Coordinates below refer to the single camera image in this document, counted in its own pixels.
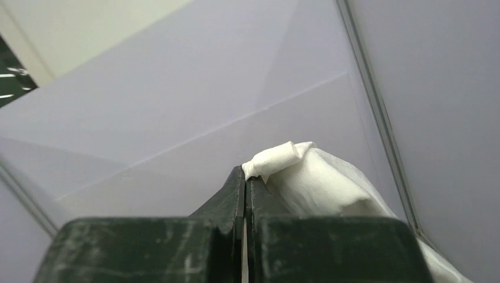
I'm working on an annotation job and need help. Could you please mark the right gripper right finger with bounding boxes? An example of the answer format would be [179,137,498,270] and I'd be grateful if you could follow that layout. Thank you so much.
[246,177,433,282]

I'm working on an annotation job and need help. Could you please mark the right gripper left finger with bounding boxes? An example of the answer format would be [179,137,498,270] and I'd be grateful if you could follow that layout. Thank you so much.
[34,166,245,282]

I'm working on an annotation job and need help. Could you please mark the white shirt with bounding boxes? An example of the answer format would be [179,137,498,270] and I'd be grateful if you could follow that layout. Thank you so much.
[242,142,467,282]

